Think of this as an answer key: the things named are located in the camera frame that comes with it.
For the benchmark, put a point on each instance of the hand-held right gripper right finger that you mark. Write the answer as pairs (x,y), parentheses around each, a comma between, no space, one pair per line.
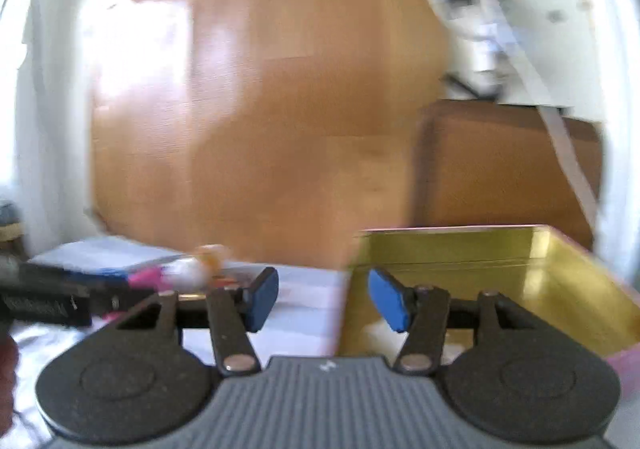
(387,299)

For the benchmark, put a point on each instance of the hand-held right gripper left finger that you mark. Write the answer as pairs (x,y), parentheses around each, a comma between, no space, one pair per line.
(261,301)

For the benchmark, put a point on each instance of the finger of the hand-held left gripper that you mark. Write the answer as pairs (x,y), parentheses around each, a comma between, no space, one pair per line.
(122,301)

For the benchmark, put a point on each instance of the pink packet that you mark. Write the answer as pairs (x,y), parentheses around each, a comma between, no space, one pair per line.
(145,277)

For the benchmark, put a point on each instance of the blue polka-dot headband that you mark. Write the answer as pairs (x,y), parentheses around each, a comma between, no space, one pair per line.
(100,254)

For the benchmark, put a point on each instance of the white glue bottle orange label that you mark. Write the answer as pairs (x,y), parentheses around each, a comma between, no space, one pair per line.
(192,269)

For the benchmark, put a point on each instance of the pink tin box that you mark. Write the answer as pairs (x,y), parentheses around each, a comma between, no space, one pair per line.
(560,279)

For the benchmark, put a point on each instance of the striped tablecloth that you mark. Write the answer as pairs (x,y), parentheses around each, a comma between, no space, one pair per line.
(300,309)

